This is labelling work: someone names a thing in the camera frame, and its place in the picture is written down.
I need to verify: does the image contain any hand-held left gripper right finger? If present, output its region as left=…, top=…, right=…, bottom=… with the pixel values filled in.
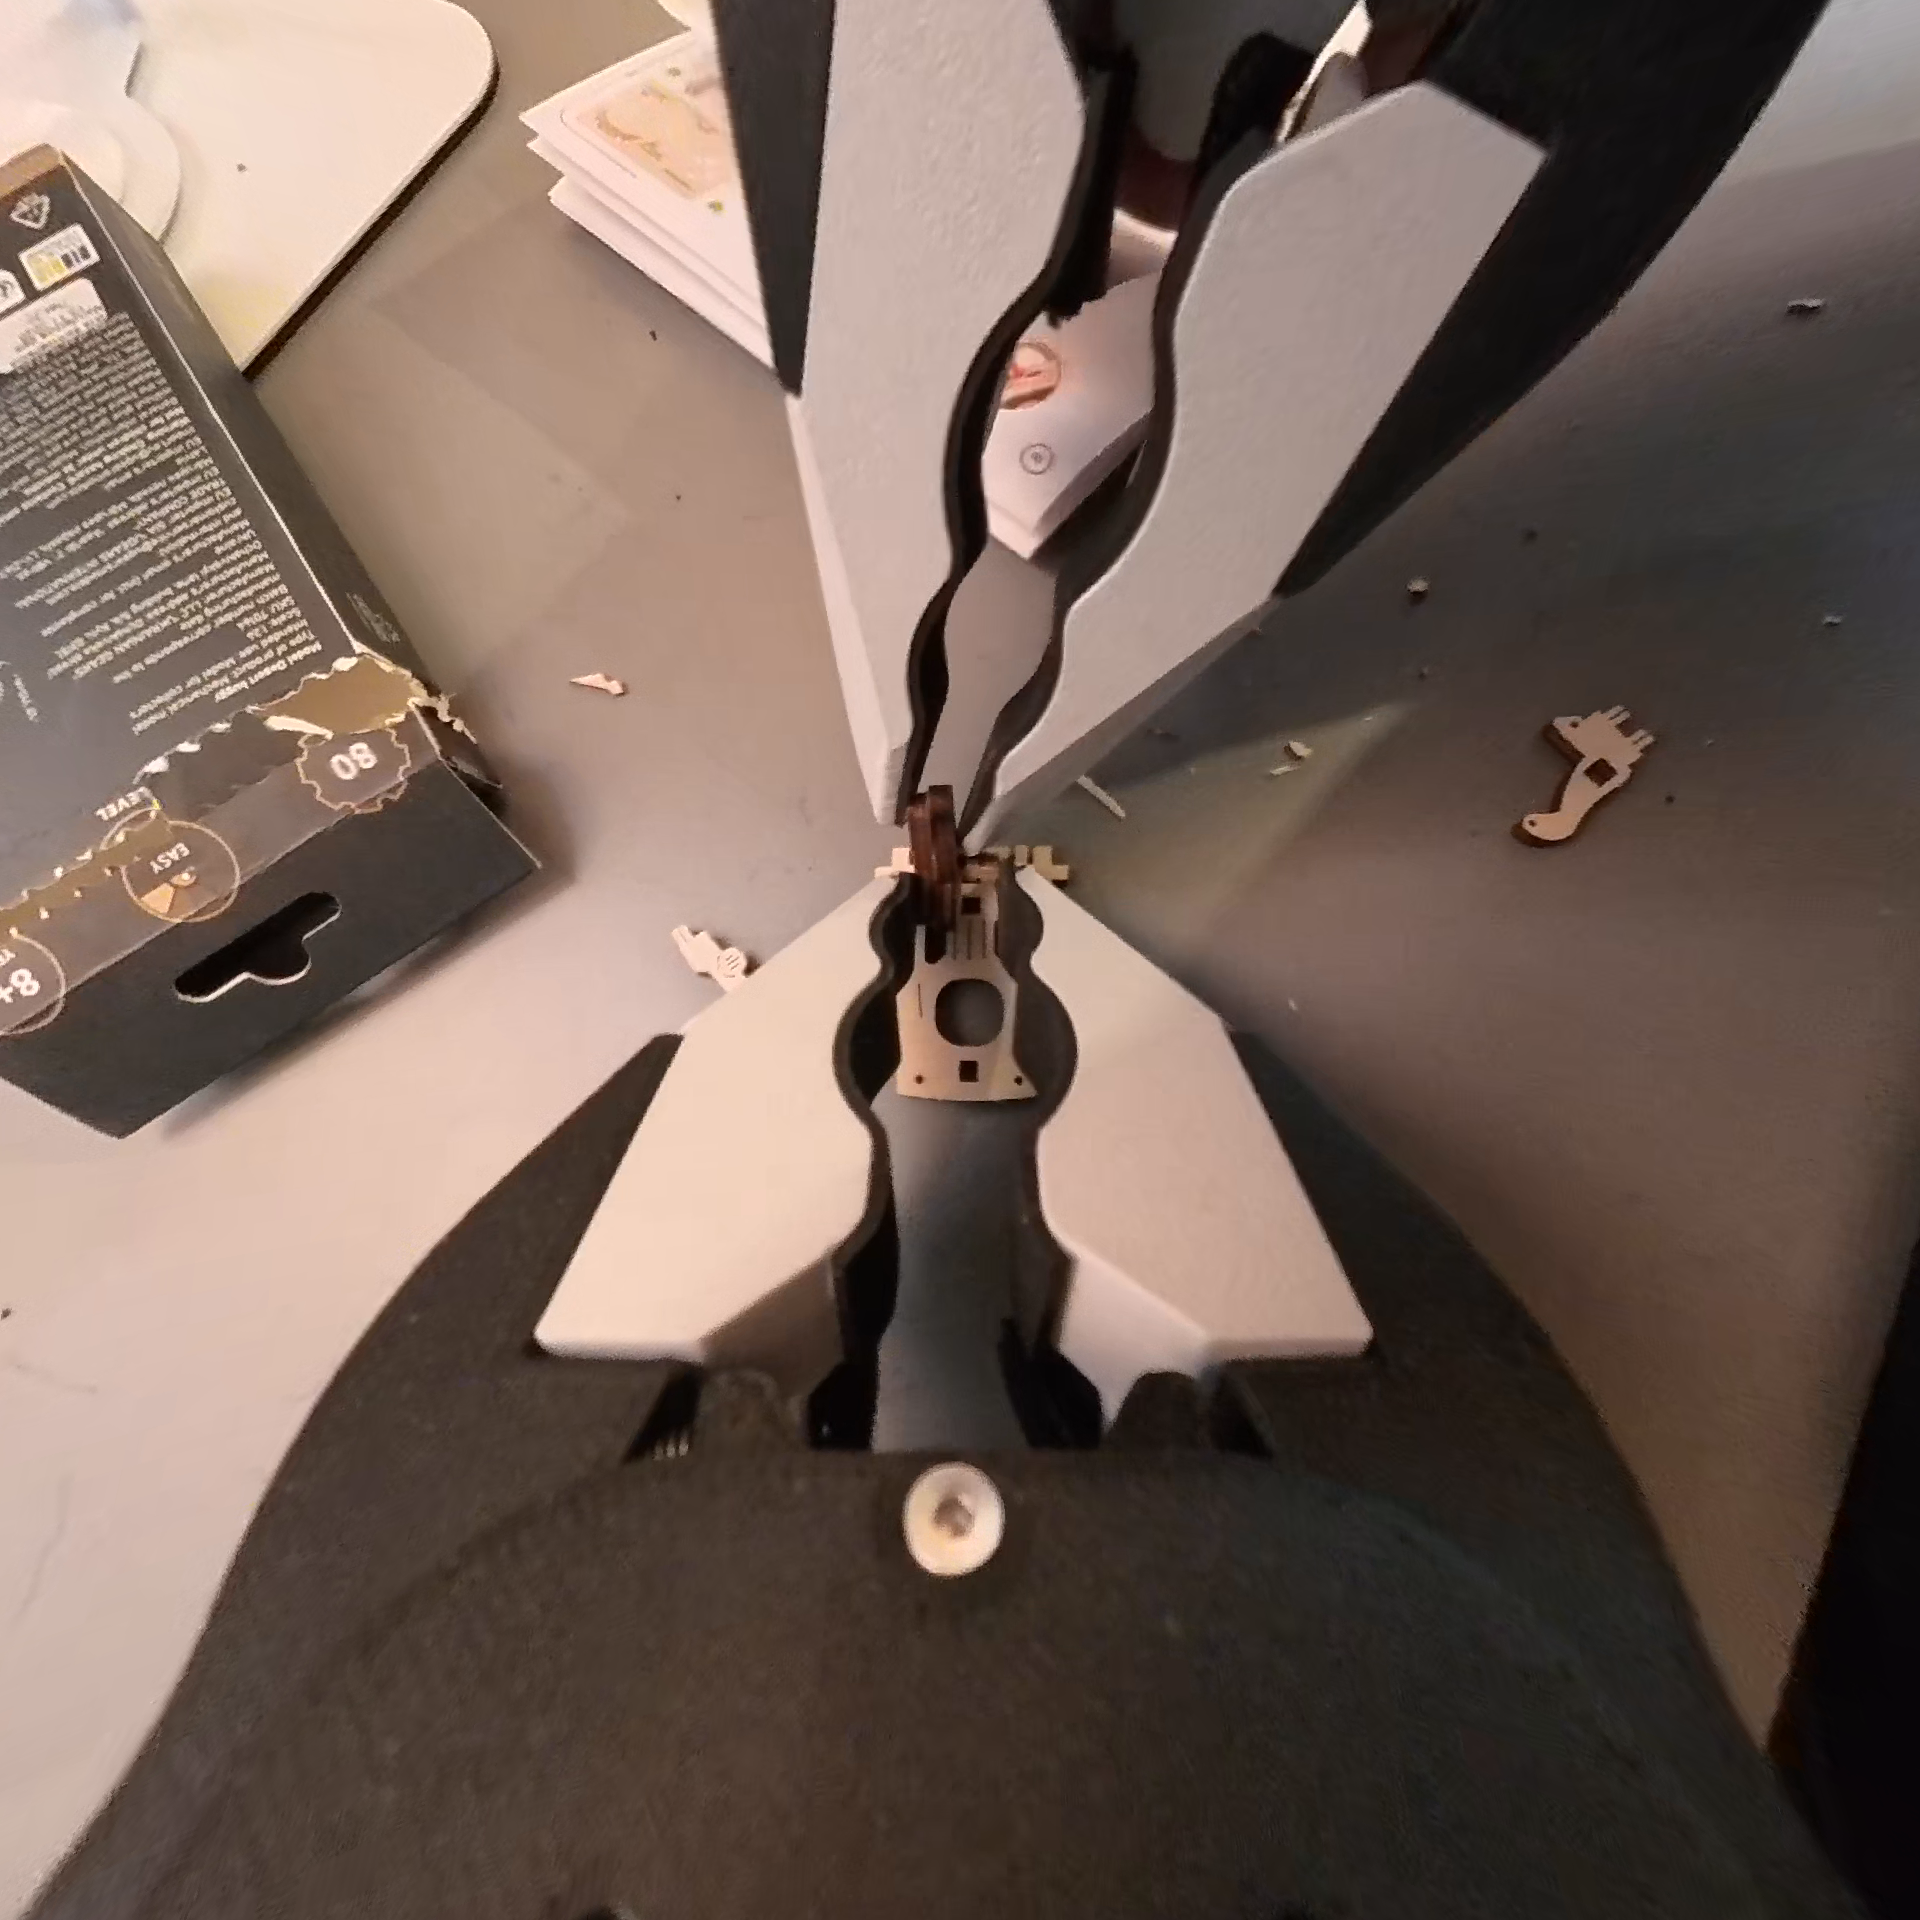
left=1016, top=878, right=1376, bottom=1449

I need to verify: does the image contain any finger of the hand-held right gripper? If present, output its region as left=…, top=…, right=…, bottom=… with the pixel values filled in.
left=783, top=0, right=1122, bottom=825
left=963, top=83, right=1546, bottom=837

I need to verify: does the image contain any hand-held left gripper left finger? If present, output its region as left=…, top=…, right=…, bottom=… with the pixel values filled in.
left=533, top=878, right=911, bottom=1449

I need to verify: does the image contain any pale wooden model plate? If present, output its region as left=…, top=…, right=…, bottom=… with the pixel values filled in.
left=893, top=885, right=1040, bottom=1107

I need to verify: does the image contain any pale notched wooden strip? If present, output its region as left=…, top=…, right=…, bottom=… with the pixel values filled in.
left=873, top=845, right=1077, bottom=891

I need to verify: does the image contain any dark brown wooden wheel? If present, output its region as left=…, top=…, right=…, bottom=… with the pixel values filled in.
left=902, top=784, right=965, bottom=935

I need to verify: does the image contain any foot-shaped wooden model part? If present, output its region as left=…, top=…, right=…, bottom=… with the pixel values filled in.
left=1510, top=711, right=1660, bottom=852

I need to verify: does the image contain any black cardboard model kit box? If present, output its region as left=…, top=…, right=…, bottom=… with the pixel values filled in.
left=0, top=145, right=544, bottom=1140

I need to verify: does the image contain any white printed paper stack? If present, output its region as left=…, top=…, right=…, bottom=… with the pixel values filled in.
left=520, top=30, right=1165, bottom=560

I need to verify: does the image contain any white rounded board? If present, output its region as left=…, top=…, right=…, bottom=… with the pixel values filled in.
left=0, top=0, right=497, bottom=371

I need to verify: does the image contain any dark cloth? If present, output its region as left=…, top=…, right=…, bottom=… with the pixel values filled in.
left=1767, top=1425, right=1920, bottom=1920

